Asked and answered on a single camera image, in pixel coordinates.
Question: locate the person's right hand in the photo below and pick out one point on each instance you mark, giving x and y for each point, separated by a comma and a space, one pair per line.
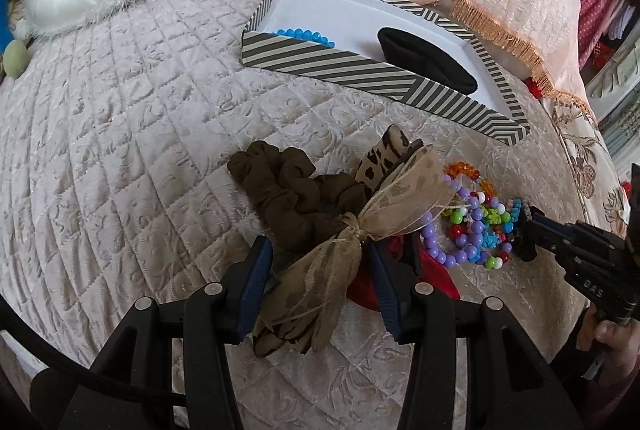
607, 341

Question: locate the green pom-pom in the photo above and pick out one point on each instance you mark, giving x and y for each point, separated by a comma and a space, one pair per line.
15, 59

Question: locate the stack of folded linens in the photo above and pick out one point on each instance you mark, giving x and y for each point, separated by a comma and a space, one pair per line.
622, 134

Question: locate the beige quilted bedspread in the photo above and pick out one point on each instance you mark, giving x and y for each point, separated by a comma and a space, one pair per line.
125, 134

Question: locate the beige leopard sheer bow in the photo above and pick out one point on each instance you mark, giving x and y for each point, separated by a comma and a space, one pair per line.
320, 280

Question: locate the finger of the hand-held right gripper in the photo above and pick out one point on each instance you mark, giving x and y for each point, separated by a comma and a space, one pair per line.
531, 231

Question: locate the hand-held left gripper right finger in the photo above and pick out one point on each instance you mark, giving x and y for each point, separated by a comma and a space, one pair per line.
387, 285

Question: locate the brown scrunchie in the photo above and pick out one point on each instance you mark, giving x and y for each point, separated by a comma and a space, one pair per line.
280, 190

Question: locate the small red cloth item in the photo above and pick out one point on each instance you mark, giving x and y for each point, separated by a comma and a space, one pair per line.
535, 87

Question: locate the striped cardboard box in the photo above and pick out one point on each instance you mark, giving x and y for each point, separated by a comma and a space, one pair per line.
320, 59

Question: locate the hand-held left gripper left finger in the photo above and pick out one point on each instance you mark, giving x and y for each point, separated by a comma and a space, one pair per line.
257, 280

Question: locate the red satin bow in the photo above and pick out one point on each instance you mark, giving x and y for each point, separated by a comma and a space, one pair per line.
435, 270

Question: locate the hanging clothes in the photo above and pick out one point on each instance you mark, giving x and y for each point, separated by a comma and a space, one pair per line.
605, 9

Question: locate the floral embroidered cloth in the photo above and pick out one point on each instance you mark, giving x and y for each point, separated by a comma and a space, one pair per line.
580, 149

